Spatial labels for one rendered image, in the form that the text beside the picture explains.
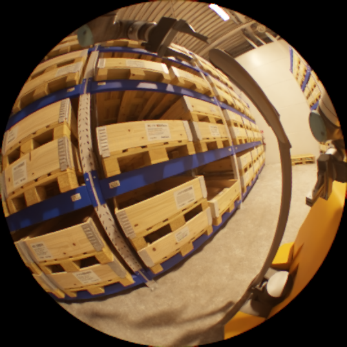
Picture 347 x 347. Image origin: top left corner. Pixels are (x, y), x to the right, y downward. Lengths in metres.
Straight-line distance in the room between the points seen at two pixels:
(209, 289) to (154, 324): 0.60
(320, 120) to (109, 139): 0.94
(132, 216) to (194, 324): 1.05
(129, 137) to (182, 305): 1.45
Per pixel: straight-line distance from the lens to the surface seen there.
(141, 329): 1.29
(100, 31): 0.43
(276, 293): 0.78
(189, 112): 1.21
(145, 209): 0.74
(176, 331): 1.19
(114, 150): 0.72
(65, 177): 0.75
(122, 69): 1.26
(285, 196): 0.35
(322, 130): 0.38
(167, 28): 0.37
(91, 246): 0.84
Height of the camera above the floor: 1.15
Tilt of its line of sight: 6 degrees down
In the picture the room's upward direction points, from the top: 16 degrees counter-clockwise
